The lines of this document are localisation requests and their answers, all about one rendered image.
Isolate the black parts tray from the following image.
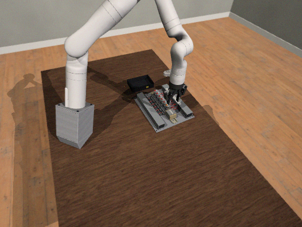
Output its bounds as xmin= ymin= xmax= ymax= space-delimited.
xmin=128 ymin=75 xmax=154 ymax=93

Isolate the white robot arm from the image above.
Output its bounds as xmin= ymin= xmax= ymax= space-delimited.
xmin=64 ymin=0 xmax=194 ymax=109

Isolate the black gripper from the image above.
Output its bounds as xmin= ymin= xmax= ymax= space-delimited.
xmin=163 ymin=80 xmax=187 ymax=105

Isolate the grey relay panel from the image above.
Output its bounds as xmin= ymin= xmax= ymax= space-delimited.
xmin=134 ymin=92 xmax=195 ymax=133

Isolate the plug-in relay with orange button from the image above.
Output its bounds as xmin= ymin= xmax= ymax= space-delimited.
xmin=165 ymin=104 xmax=171 ymax=110

